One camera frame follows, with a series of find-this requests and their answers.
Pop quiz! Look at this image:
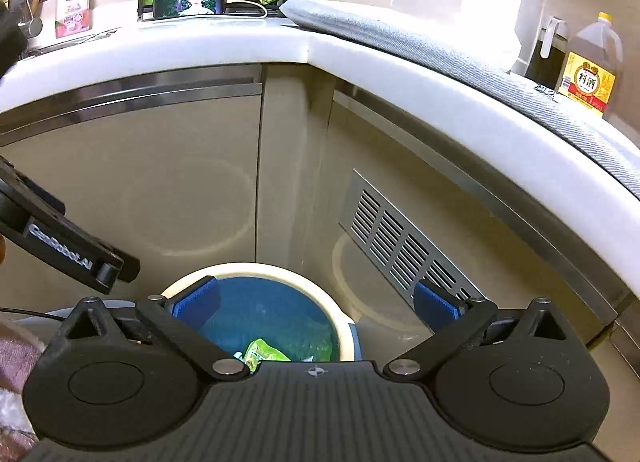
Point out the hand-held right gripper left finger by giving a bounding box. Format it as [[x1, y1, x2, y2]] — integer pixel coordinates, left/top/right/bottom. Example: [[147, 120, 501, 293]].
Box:
[[60, 276, 252, 384]]

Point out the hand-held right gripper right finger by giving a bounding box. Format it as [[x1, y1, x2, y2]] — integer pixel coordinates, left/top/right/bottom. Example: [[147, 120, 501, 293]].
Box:
[[382, 279, 577, 384]]

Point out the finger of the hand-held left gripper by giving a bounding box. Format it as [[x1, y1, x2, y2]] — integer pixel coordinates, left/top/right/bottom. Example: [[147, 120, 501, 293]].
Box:
[[98, 244, 142, 285]]

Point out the white bin with blue bag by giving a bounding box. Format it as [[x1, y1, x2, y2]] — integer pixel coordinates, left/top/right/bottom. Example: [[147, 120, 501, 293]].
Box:
[[159, 262, 359, 374]]

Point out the green snack packet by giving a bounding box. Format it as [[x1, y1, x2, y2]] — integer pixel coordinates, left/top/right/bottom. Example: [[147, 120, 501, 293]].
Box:
[[233, 338, 293, 374]]

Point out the metal vent grille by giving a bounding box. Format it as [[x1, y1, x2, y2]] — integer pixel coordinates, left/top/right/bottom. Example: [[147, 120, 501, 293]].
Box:
[[338, 168, 485, 304]]

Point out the beige cabinet door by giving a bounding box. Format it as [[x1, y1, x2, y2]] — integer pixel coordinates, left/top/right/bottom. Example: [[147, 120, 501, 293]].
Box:
[[320, 74, 632, 344], [0, 64, 264, 317]]

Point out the pink rug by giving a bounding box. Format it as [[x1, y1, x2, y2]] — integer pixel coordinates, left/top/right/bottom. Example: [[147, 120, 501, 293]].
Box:
[[0, 321, 45, 462]]

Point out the steel sink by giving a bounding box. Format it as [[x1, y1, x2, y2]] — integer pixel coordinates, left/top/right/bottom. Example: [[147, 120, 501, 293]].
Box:
[[19, 27, 122, 62]]

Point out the black rounded object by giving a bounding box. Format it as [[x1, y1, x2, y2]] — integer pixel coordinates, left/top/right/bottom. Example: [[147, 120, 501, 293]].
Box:
[[0, 0, 27, 84]]

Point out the grey fabric counter mat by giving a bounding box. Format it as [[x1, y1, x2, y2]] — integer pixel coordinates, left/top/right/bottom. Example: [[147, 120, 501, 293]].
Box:
[[280, 0, 640, 194]]

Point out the black smartphone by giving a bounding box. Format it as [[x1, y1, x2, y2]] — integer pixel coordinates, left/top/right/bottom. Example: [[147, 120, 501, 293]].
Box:
[[152, 0, 228, 20]]

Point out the cooking wine bottle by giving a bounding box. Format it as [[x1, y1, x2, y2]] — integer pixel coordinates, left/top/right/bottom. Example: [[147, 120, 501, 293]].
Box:
[[554, 11, 624, 119]]

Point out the thin black cable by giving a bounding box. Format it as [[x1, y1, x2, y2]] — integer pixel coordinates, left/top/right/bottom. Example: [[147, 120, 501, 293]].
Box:
[[0, 306, 57, 319]]

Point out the dark bottle with white handle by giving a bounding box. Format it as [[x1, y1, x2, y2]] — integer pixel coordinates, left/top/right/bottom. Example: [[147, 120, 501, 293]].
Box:
[[524, 15, 572, 92]]

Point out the white charging cable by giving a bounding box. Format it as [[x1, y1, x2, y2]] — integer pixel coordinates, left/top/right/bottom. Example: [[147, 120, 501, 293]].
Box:
[[225, 0, 272, 19]]

